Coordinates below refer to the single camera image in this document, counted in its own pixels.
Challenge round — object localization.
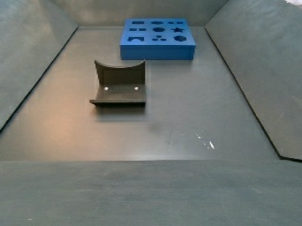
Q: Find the black curved holder bracket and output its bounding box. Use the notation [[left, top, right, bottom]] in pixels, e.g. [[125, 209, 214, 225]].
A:
[[90, 61, 146, 106]]

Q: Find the blue shape sorter box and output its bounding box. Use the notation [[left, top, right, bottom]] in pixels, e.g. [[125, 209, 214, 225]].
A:
[[121, 19, 197, 60]]

